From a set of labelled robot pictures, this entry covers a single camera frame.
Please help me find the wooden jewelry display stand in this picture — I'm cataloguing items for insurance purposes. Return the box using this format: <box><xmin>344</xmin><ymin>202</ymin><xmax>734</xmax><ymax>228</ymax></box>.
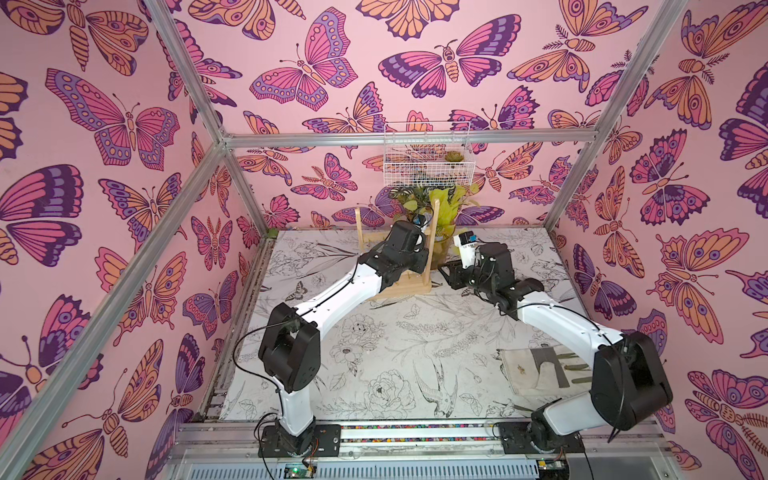
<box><xmin>354</xmin><ymin>207</ymin><xmax>437</xmax><ymax>300</ymax></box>

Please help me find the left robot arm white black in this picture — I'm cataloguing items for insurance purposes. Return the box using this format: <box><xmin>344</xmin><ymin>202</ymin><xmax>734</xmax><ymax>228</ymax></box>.
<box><xmin>258</xmin><ymin>220</ymin><xmax>429</xmax><ymax>456</ymax></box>

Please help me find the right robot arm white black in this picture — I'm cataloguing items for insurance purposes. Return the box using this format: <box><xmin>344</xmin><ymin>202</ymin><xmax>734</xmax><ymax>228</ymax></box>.
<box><xmin>438</xmin><ymin>236</ymin><xmax>673</xmax><ymax>453</ymax></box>

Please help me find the potted green plant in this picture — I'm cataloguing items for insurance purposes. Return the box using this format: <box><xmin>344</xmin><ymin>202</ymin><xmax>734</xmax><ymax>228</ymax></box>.
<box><xmin>388</xmin><ymin>185</ymin><xmax>470</xmax><ymax>270</ymax></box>

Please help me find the small succulent in basket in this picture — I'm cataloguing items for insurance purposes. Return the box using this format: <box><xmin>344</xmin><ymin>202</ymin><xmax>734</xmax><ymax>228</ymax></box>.
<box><xmin>444</xmin><ymin>151</ymin><xmax>464</xmax><ymax>163</ymax></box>

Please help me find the beige work glove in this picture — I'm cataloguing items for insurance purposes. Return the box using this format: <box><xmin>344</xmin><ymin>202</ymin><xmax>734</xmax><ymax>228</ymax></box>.
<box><xmin>499</xmin><ymin>345</ymin><xmax>592</xmax><ymax>397</ymax></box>

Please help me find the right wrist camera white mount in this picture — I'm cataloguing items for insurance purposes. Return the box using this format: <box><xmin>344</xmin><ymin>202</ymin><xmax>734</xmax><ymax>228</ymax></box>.
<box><xmin>453</xmin><ymin>231</ymin><xmax>479</xmax><ymax>269</ymax></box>

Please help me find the white wire basket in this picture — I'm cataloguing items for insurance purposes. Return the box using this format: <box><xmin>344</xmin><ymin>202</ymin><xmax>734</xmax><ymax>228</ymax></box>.
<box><xmin>381</xmin><ymin>129</ymin><xmax>476</xmax><ymax>188</ymax></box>

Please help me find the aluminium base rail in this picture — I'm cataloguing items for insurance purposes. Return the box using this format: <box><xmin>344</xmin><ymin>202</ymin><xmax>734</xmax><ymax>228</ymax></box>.
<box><xmin>160</xmin><ymin>419</ymin><xmax>684</xmax><ymax>479</ymax></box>

